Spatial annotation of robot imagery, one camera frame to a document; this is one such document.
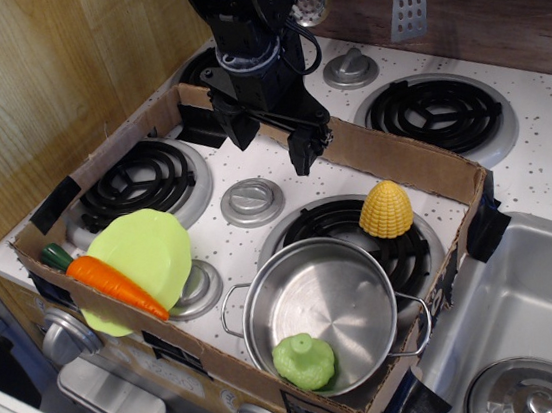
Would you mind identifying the grey oven door handle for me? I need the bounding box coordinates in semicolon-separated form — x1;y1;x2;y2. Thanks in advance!
54;340;242;413

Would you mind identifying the silver sink drain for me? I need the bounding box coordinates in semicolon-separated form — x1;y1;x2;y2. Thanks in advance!
463;357;552;413

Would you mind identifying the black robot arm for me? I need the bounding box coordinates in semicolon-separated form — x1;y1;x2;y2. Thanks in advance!
187;0;333;176

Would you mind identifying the left silver oven knob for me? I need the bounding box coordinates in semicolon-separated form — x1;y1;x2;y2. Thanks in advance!
42;308;104;366

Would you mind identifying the orange toy carrot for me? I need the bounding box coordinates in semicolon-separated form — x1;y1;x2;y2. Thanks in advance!
40;243;170;321

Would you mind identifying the front silver stove knob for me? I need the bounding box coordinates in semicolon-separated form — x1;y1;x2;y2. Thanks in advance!
170;259;223;322

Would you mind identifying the front right black burner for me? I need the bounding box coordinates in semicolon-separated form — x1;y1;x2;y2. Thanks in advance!
257;194;444;297

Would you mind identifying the silver stove knob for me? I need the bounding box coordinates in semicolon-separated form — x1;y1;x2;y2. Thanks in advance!
323;48;379;90
170;259;223;322
220;178;285;229

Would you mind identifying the front left black burner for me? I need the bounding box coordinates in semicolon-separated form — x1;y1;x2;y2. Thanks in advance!
65;138;213;250

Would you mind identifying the yellow toy corn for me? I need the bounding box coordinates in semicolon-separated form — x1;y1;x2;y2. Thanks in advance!
359;180;414;239

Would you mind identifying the back silver stove knob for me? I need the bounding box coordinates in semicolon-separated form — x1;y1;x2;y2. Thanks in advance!
323;48;379;90

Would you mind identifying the light green toy broccoli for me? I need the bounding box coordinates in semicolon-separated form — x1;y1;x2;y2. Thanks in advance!
272;333;336;391

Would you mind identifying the light green plastic plate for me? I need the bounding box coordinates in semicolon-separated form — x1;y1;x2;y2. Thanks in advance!
85;209;192;313

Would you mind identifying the brown cardboard fence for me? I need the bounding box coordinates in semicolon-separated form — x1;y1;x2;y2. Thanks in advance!
12;84;492;413

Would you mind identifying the grey toy sink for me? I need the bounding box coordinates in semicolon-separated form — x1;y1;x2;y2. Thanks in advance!
420;213;552;413

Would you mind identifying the hanging silver slotted spatula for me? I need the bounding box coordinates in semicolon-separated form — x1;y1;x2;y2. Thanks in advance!
390;0;428;43

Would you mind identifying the back right black burner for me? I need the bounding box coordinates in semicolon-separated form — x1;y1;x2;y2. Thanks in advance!
354;73;519;168

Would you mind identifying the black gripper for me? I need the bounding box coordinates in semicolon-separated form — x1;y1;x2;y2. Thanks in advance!
200;42;333;176

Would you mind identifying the centre silver stove knob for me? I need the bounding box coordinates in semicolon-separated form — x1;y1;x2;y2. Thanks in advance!
220;178;285;229

